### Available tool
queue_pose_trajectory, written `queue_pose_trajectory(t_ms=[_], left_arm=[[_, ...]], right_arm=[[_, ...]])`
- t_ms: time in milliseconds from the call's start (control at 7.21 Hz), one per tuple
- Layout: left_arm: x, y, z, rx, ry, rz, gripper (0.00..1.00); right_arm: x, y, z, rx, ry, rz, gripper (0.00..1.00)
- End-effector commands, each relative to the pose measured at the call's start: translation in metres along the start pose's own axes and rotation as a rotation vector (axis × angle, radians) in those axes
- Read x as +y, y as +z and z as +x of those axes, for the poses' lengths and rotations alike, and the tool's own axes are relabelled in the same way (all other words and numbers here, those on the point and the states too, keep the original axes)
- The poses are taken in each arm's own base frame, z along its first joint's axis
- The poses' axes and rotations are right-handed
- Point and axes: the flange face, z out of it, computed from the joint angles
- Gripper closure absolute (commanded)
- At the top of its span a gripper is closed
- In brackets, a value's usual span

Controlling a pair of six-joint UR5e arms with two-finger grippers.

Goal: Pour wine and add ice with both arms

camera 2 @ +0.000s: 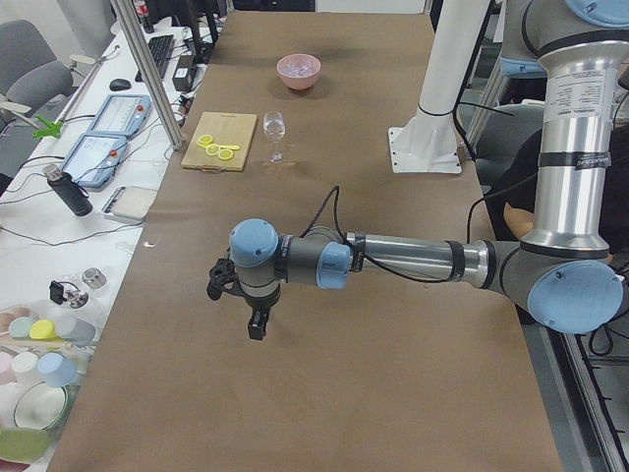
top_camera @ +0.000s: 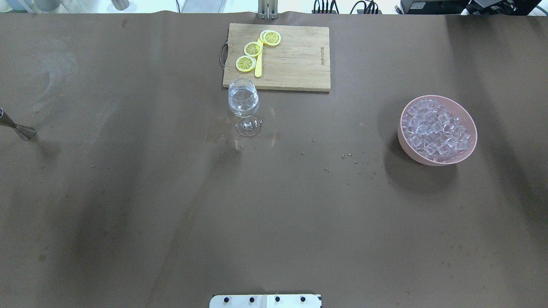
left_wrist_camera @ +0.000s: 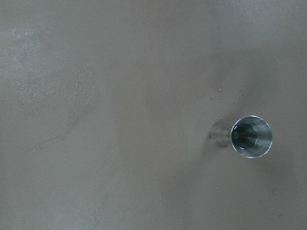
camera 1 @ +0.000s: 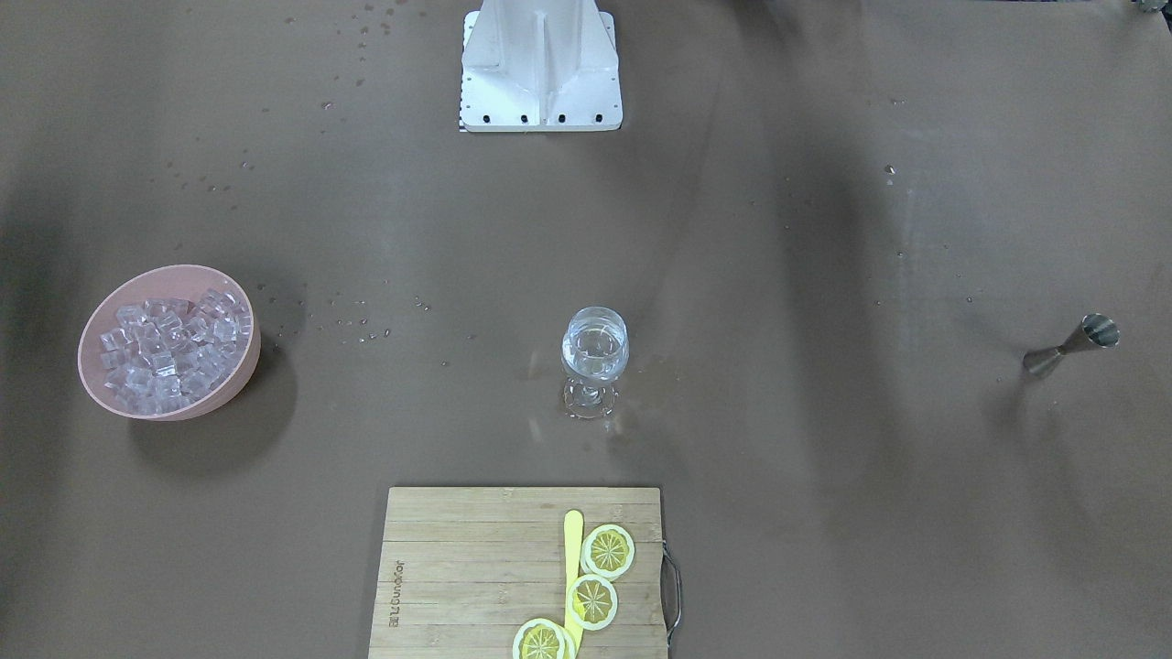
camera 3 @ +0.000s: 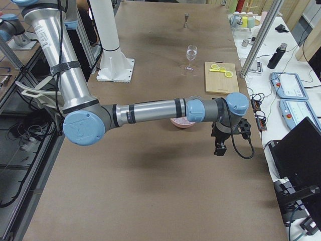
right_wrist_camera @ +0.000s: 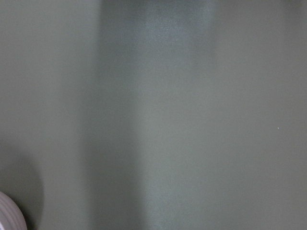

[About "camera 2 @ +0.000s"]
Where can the black power adapter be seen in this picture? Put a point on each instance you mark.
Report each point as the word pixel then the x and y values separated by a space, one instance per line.
pixel 184 74

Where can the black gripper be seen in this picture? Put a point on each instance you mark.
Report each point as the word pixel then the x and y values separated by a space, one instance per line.
pixel 258 305

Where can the light blue plastic cup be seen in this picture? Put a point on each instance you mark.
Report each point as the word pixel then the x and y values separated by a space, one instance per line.
pixel 57 370

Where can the cola bottle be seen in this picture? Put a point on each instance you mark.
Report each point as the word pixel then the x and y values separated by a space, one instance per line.
pixel 143 15

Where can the black insulated bottle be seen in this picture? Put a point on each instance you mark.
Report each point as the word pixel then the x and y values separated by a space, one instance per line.
pixel 70 193

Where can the pink plastic cup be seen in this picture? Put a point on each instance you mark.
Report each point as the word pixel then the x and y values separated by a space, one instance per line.
pixel 7 374

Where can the glass oil dispenser bottle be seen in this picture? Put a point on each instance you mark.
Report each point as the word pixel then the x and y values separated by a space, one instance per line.
pixel 67 293

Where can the black keyboard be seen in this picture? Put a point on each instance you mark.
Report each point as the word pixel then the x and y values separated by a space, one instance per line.
pixel 161 48

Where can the grey office chair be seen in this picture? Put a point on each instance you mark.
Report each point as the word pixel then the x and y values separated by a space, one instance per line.
pixel 31 74

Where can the white green rimmed bowl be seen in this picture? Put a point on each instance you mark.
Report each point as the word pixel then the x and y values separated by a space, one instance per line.
pixel 41 407

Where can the mint green plastic cup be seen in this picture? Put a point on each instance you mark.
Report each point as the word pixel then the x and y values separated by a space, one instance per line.
pixel 19 328

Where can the black computer mouse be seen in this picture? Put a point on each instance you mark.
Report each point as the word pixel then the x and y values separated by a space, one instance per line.
pixel 119 85

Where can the clear wine glass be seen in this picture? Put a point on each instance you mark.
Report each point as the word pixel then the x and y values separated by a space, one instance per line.
pixel 274 129

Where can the grey plastic cup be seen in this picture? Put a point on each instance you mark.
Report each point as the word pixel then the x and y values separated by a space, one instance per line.
pixel 77 331

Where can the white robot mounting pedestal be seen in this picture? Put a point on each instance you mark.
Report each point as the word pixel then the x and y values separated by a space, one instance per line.
pixel 428 142

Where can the yellow lemon slice near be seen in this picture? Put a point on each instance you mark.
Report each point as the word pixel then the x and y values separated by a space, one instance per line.
pixel 226 154

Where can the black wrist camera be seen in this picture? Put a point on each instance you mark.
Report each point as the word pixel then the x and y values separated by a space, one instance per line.
pixel 223 279

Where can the person in black shirt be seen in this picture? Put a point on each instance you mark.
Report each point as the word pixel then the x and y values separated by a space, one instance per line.
pixel 519 203

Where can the yellow lemon slice middle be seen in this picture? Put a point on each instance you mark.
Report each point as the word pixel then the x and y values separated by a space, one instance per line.
pixel 213 149

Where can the white plastic cup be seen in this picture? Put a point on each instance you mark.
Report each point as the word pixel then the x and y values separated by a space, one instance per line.
pixel 24 366

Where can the yellow plastic cup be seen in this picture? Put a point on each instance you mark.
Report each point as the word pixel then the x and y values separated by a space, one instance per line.
pixel 43 330

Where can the upper blue teach pendant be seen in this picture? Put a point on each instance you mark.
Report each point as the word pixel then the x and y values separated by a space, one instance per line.
pixel 121 114

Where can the blue teach pendant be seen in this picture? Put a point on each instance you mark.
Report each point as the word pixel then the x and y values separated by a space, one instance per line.
pixel 93 159
pixel 121 114

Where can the bamboo cutting board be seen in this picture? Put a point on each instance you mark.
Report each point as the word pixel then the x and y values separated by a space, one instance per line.
pixel 227 129

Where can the white digital scale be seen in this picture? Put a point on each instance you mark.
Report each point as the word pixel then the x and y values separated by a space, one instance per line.
pixel 129 204

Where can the pink bowl of ice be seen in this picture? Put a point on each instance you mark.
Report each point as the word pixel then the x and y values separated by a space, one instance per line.
pixel 298 71

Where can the yellow lemon slice far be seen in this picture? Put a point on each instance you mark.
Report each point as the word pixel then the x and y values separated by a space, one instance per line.
pixel 204 141

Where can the lower blue teach pendant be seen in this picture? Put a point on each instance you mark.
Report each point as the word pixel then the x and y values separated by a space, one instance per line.
pixel 93 159

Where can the yellow lemon slice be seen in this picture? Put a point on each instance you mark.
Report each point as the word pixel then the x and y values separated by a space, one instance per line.
pixel 226 154
pixel 213 149
pixel 204 141

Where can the green plastic clamp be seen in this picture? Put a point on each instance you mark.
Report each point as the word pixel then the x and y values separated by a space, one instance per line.
pixel 47 128

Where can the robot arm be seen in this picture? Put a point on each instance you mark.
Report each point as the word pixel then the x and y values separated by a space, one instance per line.
pixel 557 272

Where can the aluminium frame post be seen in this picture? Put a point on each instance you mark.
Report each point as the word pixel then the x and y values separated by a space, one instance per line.
pixel 133 32

